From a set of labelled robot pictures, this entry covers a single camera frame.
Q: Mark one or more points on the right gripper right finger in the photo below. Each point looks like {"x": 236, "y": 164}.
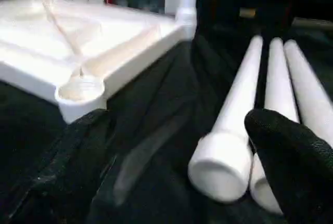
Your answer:
{"x": 299, "y": 172}

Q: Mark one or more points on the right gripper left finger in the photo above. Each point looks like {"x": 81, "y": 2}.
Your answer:
{"x": 57, "y": 177}

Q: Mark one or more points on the white plastic table top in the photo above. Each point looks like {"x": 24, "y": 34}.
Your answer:
{"x": 39, "y": 39}

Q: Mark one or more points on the black mat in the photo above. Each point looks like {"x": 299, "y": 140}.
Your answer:
{"x": 169, "y": 91}

